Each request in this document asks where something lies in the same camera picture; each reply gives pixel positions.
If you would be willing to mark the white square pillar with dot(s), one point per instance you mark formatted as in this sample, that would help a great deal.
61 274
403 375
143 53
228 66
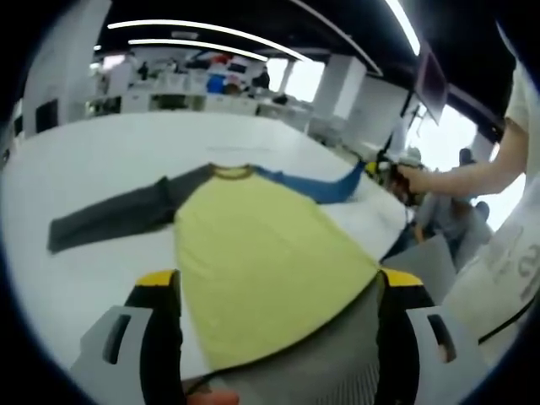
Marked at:
63 63

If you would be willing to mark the person's white shirt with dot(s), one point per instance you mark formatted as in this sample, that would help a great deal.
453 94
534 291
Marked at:
506 261

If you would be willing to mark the long curved ceiling light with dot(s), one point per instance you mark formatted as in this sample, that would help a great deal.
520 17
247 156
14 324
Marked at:
211 28

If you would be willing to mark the narrow white pillar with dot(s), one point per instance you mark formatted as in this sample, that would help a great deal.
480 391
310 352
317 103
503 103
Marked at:
341 88

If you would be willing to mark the person's left hand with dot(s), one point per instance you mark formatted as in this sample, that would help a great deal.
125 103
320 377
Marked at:
213 396

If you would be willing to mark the short curved ceiling light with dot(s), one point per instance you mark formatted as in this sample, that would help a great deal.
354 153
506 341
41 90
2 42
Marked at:
198 45

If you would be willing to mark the yellow garment blue grey sleeves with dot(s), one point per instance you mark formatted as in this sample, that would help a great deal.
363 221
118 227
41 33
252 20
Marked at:
261 253

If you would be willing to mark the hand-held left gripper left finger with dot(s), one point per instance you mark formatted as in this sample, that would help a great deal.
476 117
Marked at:
162 308

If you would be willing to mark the row of white desks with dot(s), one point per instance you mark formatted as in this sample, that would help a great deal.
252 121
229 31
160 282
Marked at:
190 103

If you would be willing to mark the grey mesh chair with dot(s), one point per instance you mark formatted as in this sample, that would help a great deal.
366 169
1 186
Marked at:
337 337

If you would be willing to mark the straight ceiling light strip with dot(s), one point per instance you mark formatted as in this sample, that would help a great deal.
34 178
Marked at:
405 25

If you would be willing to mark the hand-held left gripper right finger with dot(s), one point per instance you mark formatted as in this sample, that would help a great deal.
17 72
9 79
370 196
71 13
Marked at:
401 304

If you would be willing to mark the hanging dark monitor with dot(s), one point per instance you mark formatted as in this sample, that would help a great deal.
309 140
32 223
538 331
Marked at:
432 84

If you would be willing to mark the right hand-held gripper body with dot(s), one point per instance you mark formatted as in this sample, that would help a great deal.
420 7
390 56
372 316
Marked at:
409 158

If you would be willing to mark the black cabinet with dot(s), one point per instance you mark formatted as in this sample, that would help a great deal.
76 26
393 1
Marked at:
46 117

